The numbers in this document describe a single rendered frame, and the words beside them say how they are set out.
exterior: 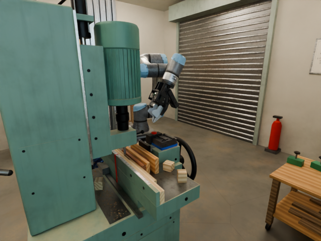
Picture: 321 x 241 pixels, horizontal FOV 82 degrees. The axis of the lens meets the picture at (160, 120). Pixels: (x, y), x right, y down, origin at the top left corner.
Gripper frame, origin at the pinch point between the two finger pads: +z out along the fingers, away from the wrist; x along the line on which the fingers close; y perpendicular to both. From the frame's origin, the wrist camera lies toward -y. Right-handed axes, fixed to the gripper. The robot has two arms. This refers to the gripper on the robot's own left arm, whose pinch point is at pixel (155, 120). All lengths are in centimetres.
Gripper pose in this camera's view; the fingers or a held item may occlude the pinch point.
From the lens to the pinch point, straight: 95.4
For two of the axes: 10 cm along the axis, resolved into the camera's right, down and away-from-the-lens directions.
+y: -6.9, -3.4, -6.4
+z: -4.1, 9.1, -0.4
